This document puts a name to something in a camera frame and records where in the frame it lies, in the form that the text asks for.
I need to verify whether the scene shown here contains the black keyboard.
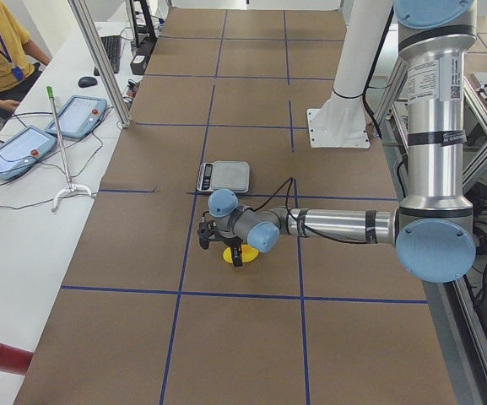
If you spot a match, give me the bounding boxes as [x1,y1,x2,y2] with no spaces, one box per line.
[100,35,122,74]

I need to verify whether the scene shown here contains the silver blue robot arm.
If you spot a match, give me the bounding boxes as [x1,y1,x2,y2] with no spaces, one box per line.
[198,1,477,283]

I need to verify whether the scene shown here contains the blue teach pendant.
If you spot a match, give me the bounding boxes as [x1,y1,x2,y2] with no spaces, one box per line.
[56,94,108,139]
[0,126,57,181]

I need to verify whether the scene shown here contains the black computer mouse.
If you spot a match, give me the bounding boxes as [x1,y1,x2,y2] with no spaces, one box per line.
[78,76,98,89]

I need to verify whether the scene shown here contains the far blue teach pendant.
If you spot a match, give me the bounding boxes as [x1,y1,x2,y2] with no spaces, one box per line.
[56,94,108,139]

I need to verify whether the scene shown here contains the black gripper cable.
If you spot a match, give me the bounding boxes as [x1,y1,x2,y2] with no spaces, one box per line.
[251,176,371,244]

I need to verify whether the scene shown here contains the yellow mango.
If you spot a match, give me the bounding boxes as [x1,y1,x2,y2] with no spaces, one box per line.
[223,244,259,267]

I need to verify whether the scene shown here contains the aluminium frame post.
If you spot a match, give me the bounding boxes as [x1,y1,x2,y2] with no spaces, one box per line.
[68,0,131,128]

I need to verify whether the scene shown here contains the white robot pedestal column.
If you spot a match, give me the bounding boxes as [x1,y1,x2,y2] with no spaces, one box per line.
[307,0,393,149]

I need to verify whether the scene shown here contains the near blue teach pendant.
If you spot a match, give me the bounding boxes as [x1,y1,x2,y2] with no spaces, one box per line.
[0,126,57,181]

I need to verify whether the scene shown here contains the green tipped grabber stick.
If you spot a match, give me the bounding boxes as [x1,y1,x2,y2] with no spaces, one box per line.
[46,86,94,213]

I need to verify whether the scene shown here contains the black box with label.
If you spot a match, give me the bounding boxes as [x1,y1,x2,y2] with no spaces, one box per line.
[130,55,149,76]

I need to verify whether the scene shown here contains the grey digital kitchen scale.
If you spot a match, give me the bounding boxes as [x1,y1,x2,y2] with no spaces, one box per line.
[196,161,250,193]

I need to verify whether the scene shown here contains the red cylinder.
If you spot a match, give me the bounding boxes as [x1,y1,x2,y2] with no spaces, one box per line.
[0,343,33,375]

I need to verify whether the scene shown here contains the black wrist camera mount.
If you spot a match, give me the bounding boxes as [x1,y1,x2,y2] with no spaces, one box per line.
[198,219,218,250]

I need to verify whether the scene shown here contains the person in yellow shirt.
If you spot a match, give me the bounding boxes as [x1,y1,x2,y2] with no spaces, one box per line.
[0,1,51,119]

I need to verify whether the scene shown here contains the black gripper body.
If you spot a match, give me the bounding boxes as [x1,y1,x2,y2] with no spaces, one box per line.
[219,235,243,253]

